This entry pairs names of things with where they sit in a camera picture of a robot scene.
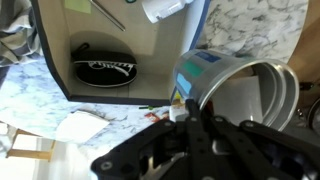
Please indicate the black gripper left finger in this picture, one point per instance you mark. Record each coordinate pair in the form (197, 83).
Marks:
(156, 150)

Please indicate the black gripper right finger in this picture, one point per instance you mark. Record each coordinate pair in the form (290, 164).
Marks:
(266, 150)

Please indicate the silver metal cup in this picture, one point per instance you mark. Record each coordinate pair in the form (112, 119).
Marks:
(240, 86)

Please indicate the blue open box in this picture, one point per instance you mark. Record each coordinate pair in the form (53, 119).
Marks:
(133, 66)

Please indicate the small red packet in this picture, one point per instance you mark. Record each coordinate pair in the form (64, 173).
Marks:
(156, 116)

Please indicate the white paper napkin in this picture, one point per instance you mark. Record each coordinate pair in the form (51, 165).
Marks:
(81, 126)

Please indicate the black oval pouch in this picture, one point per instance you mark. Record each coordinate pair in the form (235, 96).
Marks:
(105, 68)

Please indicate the light wooden chair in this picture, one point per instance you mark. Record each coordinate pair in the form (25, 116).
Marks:
(30, 151)

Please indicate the white tube container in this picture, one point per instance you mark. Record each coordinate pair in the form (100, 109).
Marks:
(163, 8)

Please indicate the thin metal rod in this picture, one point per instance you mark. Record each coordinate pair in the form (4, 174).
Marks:
(108, 15)

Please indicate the green sticky note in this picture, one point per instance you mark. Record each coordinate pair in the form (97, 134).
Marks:
(78, 5)

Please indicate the striped grey cloth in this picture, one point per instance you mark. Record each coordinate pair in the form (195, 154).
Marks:
(16, 30)

